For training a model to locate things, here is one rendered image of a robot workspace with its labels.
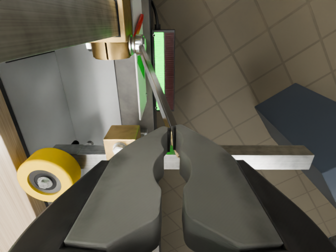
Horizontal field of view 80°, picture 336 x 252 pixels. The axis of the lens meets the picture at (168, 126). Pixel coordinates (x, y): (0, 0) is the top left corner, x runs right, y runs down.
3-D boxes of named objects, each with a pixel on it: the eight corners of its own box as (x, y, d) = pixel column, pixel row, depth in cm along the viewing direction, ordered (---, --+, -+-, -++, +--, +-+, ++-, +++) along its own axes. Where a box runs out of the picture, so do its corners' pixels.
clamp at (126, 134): (143, 124, 35) (139, 139, 30) (147, 184, 41) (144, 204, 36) (107, 124, 35) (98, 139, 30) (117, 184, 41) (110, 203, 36)
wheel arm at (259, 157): (301, 141, 36) (317, 155, 32) (296, 157, 37) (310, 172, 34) (57, 141, 36) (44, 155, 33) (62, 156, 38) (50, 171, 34)
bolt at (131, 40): (151, 6, 35) (143, 39, 25) (152, 21, 37) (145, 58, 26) (140, 6, 35) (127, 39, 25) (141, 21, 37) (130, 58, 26)
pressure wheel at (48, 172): (67, 116, 37) (27, 152, 26) (105, 141, 39) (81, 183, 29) (47, 144, 39) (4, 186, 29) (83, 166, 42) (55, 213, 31)
